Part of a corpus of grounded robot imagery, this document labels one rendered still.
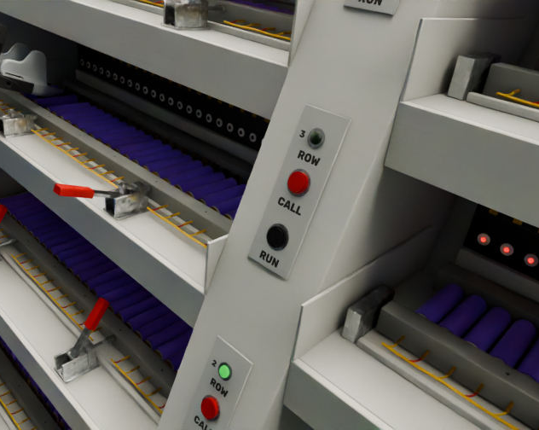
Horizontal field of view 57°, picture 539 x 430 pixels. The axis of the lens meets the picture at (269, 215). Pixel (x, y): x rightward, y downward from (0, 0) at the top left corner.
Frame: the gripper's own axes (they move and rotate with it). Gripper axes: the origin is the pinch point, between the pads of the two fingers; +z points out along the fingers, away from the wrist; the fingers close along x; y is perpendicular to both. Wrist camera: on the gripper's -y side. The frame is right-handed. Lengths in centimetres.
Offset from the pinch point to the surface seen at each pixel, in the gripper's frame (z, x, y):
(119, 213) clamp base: -7.0, -34.1, -5.7
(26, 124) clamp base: -5.1, -7.3, -4.0
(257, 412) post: -8, -58, -12
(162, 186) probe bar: -3.0, -34.4, -2.2
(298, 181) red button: -8, -54, 5
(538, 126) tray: -4, -66, 14
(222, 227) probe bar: -3.4, -44.5, -2.4
